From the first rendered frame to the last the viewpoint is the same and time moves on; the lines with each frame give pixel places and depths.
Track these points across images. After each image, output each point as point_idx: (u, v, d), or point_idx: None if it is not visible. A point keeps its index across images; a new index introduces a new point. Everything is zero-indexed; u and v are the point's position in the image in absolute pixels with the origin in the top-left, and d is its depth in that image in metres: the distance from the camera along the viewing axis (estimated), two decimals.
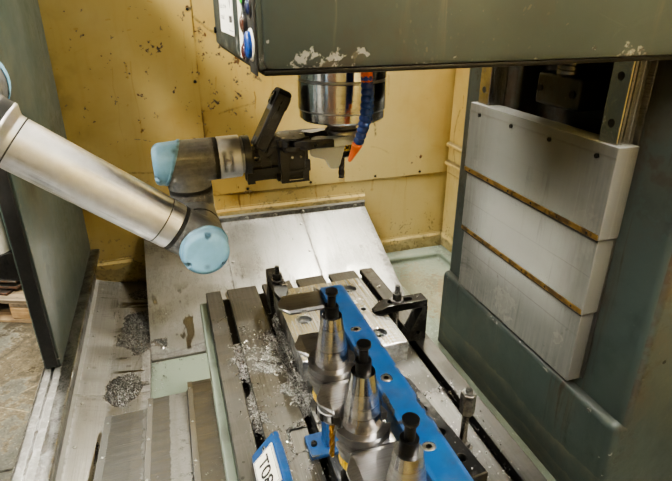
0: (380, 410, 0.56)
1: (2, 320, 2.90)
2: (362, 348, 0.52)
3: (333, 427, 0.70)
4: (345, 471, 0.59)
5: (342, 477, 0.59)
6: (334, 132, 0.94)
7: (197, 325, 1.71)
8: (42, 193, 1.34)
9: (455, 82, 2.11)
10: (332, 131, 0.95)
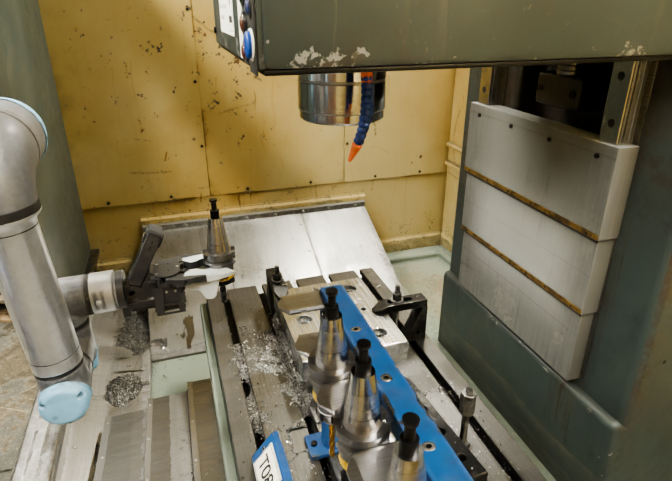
0: (380, 410, 0.56)
1: (2, 320, 2.90)
2: (362, 348, 0.52)
3: (333, 427, 0.70)
4: (345, 471, 0.59)
5: (342, 477, 0.59)
6: (209, 265, 0.97)
7: (197, 325, 1.71)
8: (42, 193, 1.34)
9: (455, 82, 2.11)
10: (207, 264, 0.97)
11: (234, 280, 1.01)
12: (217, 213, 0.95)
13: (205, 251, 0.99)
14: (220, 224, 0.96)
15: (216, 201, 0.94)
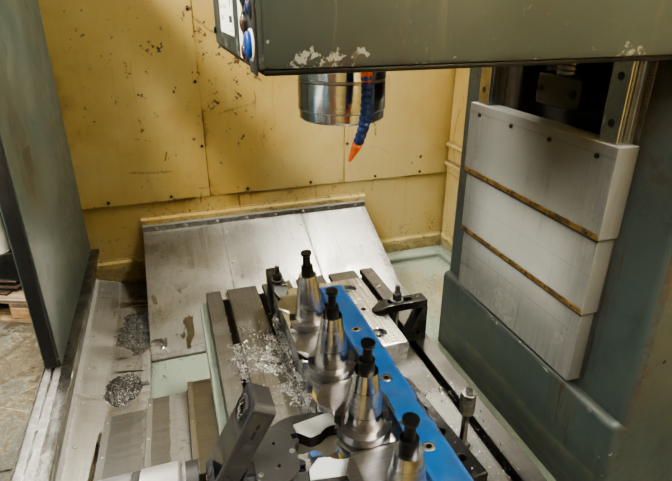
0: (382, 409, 0.55)
1: (2, 320, 2.90)
2: (366, 347, 0.52)
3: None
4: None
5: None
6: None
7: (197, 325, 1.71)
8: (42, 193, 1.34)
9: (455, 82, 2.11)
10: (298, 335, 0.74)
11: None
12: (311, 270, 0.72)
13: (292, 316, 0.76)
14: (315, 284, 0.73)
15: (310, 255, 0.72)
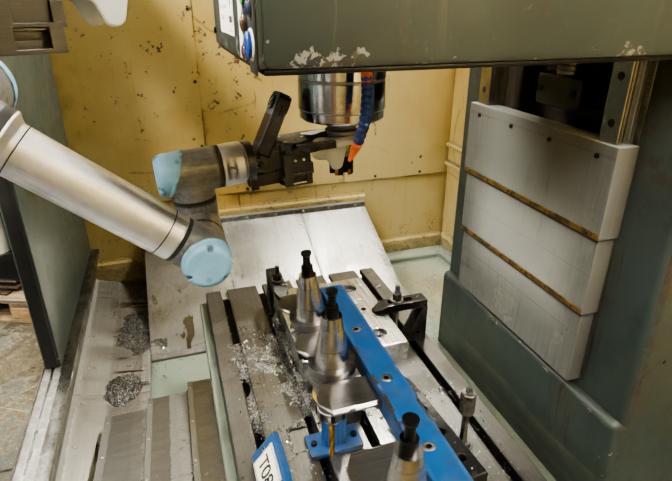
0: None
1: (2, 320, 2.90)
2: None
3: (333, 427, 0.70)
4: None
5: None
6: None
7: (197, 325, 1.71)
8: None
9: (455, 82, 2.11)
10: (298, 335, 0.74)
11: None
12: (311, 270, 0.72)
13: (292, 316, 0.76)
14: (315, 284, 0.73)
15: (310, 255, 0.72)
